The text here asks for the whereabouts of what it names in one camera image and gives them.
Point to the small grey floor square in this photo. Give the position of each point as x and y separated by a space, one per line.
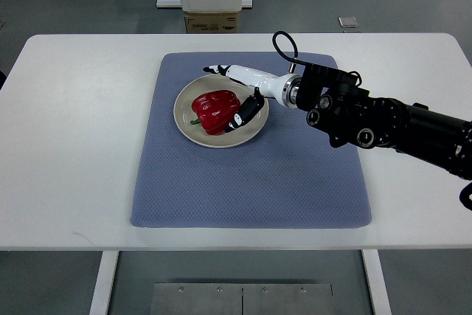
348 22

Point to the grey metal floor plate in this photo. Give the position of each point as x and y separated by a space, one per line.
242 298

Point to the blue textured mat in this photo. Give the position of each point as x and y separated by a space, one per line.
286 177

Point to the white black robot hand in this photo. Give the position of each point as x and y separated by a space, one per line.
283 88

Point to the cream round plate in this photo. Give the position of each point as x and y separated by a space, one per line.
183 114

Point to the right white table leg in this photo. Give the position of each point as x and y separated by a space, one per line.
376 283

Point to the white table leg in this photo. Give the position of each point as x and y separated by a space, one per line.
376 283
104 283

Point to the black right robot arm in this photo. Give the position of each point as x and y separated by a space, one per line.
336 104

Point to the brown cardboard box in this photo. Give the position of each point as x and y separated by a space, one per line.
212 23

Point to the left white table leg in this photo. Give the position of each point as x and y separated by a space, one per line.
104 283

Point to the red bell pepper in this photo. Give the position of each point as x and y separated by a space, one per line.
215 110

